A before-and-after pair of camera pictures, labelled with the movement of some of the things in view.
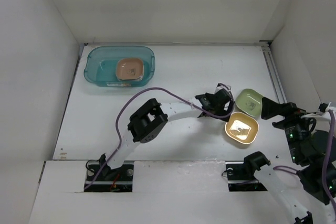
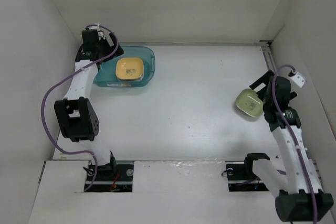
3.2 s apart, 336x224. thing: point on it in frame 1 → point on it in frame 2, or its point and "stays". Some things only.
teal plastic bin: (100, 63) stays
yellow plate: (242, 127) → (129, 69)
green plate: (250, 100) stays
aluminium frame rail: (273, 70) stays
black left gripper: (227, 108) → (115, 50)
